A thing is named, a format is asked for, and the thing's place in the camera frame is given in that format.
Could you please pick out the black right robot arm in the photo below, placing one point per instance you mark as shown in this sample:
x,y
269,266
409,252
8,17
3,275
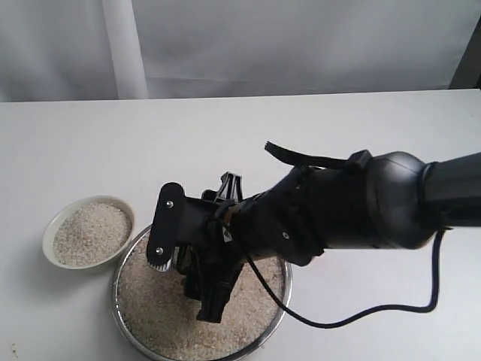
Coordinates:
x,y
391,201

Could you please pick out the dark stand post at right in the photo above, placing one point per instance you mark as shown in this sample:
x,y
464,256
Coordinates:
x,y
467,72

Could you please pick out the white backdrop curtain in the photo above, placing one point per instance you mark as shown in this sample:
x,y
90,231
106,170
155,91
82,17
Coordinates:
x,y
99,50

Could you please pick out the large steel rice tray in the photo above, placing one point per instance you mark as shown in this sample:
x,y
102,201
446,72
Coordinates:
x,y
155,317

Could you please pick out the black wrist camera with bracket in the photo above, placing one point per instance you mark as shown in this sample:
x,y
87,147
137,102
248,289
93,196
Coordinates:
x,y
179,221

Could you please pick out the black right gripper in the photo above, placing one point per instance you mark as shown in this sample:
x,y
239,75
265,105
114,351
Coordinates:
x,y
309,211

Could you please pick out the small white ceramic bowl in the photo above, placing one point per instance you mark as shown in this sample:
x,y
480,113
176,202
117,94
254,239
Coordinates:
x,y
89,235

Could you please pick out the brown wooden cup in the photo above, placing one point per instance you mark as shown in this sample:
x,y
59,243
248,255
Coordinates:
x,y
228,214

